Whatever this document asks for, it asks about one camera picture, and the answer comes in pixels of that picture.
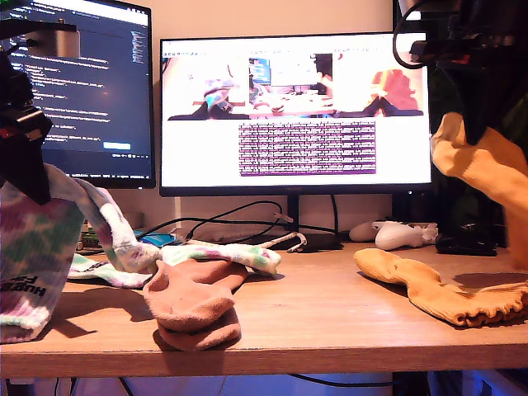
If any beige rounded device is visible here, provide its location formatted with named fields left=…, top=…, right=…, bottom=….
left=349, top=222, right=379, bottom=243

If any long black cable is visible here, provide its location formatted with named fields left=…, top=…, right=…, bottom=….
left=134, top=216, right=347, bottom=253

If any blue peppermint packet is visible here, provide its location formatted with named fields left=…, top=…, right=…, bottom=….
left=135, top=231, right=177, bottom=248

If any black cable with plug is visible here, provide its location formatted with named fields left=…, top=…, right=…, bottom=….
left=185, top=200, right=285, bottom=244

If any tie-dye Hugging Face sock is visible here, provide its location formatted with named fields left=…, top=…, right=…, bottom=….
left=68, top=242, right=282, bottom=290
left=0, top=163, right=160, bottom=344

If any white screen computer monitor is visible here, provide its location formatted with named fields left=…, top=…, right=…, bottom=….
left=158, top=31, right=434, bottom=252

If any dark code computer monitor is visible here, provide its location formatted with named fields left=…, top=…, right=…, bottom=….
left=0, top=0, right=157, bottom=191

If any black looping camera cable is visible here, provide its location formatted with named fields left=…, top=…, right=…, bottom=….
left=391, top=0, right=432, bottom=71

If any white game controller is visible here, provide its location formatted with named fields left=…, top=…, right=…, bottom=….
left=372, top=220, right=439, bottom=252

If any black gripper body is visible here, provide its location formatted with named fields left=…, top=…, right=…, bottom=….
left=410, top=0, right=528, bottom=66
left=0, top=53, right=53, bottom=141

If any pink ankle sock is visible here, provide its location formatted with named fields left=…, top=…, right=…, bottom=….
left=143, top=258, right=249, bottom=333
left=153, top=317, right=243, bottom=352

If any yellow ribbed frilly sock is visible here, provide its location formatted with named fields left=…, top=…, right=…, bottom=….
left=353, top=247, right=528, bottom=329
left=430, top=111, right=528, bottom=271

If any black cable under table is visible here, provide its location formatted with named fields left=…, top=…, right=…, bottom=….
left=288, top=373, right=397, bottom=389

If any black table leg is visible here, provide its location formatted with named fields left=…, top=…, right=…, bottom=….
left=391, top=370, right=432, bottom=396

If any white spiral cable wrap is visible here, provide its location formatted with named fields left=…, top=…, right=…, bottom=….
left=193, top=229, right=309, bottom=253

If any black rounded case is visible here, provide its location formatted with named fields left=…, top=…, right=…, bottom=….
left=435, top=233, right=498, bottom=257

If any black monitor cable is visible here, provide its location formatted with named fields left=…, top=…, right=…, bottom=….
left=329, top=194, right=342, bottom=240

